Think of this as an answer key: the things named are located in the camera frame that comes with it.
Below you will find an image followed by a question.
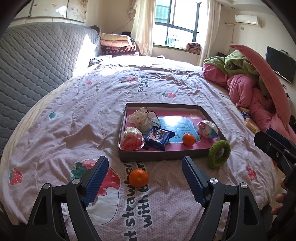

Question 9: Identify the green fuzzy ring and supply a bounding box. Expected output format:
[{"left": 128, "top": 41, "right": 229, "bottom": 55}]
[{"left": 207, "top": 139, "right": 231, "bottom": 169}]

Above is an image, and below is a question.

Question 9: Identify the orange tangerine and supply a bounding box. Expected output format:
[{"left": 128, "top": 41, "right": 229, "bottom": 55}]
[
  {"left": 182, "top": 133, "right": 196, "bottom": 146},
  {"left": 128, "top": 169, "right": 149, "bottom": 188}
]

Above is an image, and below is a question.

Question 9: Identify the white blue bowl toy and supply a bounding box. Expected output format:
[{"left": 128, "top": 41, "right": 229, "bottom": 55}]
[{"left": 197, "top": 120, "right": 219, "bottom": 139}]

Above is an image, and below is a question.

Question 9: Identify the red bowl toy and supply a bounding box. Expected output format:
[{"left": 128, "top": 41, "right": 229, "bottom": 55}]
[{"left": 119, "top": 127, "right": 144, "bottom": 151}]

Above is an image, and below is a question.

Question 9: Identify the blue Oreo snack packet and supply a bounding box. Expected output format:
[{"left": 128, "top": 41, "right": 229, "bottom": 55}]
[{"left": 144, "top": 128, "right": 175, "bottom": 151}]

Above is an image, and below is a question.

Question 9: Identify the beige mesh drawstring pouch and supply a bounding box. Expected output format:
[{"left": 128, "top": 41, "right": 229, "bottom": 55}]
[{"left": 127, "top": 108, "right": 161, "bottom": 135}]

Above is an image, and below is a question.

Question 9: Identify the person's right hand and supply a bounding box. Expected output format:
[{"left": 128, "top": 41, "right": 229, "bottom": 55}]
[{"left": 271, "top": 178, "right": 287, "bottom": 215}]

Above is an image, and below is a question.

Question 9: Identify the pink crumpled duvet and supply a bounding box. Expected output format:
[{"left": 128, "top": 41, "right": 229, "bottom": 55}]
[{"left": 203, "top": 64, "right": 295, "bottom": 143}]

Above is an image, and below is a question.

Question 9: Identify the shallow grey cardboard box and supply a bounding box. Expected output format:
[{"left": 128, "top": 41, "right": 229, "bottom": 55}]
[{"left": 118, "top": 102, "right": 230, "bottom": 165}]

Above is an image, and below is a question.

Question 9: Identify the yellow wrapped biscuit packet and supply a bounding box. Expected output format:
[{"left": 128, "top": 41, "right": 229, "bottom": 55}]
[{"left": 244, "top": 118, "right": 260, "bottom": 133}]

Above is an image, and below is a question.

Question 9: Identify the small blue snack packet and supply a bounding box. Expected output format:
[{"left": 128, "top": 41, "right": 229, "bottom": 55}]
[{"left": 241, "top": 111, "right": 249, "bottom": 119}]

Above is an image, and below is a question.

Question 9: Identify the orange wrapped snack bar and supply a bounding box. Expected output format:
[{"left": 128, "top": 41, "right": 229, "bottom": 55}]
[{"left": 239, "top": 107, "right": 250, "bottom": 113}]

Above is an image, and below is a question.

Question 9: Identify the pink curved pillow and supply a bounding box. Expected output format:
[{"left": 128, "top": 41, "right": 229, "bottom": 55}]
[{"left": 229, "top": 44, "right": 291, "bottom": 128}]

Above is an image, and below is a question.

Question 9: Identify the black television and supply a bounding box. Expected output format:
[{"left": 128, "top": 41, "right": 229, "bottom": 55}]
[{"left": 265, "top": 46, "right": 295, "bottom": 83}]

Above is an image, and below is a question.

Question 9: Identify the green blanket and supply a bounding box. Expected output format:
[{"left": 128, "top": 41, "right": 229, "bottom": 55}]
[{"left": 203, "top": 50, "right": 271, "bottom": 98}]

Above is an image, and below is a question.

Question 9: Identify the floral cushion on windowsill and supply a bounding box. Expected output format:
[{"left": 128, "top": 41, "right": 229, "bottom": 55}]
[{"left": 186, "top": 42, "right": 202, "bottom": 55}]

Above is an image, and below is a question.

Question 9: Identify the grey quilted headboard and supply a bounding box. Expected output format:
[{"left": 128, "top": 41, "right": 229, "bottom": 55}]
[{"left": 1, "top": 22, "right": 101, "bottom": 151}]

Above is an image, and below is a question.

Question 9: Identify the stack of folded blankets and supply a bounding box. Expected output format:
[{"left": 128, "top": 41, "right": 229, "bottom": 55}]
[{"left": 100, "top": 33, "right": 139, "bottom": 57}]

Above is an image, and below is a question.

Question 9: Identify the cream right curtain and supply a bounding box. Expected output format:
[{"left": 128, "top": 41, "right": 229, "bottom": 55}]
[{"left": 199, "top": 0, "right": 222, "bottom": 66}]

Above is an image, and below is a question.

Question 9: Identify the cream curtain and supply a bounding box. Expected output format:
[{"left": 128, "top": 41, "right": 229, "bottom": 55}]
[
  {"left": 199, "top": 0, "right": 222, "bottom": 66},
  {"left": 128, "top": 0, "right": 156, "bottom": 56}
]

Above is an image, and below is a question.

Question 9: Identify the cream left curtain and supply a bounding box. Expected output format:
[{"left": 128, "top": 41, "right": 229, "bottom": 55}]
[{"left": 128, "top": 0, "right": 156, "bottom": 56}]

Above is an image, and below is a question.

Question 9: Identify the dark framed window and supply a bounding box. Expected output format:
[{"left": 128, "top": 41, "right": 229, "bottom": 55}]
[{"left": 152, "top": 0, "right": 202, "bottom": 49}]

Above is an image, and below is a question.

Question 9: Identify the painted overhead cabinet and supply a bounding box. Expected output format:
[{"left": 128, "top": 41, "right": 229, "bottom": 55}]
[{"left": 15, "top": 0, "right": 88, "bottom": 23}]

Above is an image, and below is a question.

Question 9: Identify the white wall air conditioner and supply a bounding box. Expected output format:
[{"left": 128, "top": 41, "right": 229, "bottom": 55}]
[{"left": 235, "top": 15, "right": 262, "bottom": 27}]

